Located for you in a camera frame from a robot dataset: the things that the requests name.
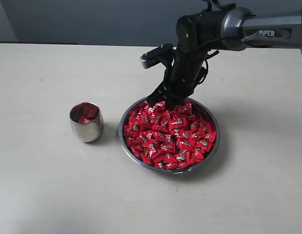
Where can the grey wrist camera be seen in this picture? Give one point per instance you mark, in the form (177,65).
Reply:
(163,54)

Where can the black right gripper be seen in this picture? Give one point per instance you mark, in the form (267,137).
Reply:
(181,79)

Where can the stainless steel cup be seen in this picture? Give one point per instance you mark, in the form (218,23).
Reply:
(88,132)

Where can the stainless steel bowl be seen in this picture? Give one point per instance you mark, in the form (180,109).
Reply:
(171,142)

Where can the red candy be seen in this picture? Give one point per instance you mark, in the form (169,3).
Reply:
(87,114)

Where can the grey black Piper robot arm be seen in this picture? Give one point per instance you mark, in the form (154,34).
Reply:
(202,35)

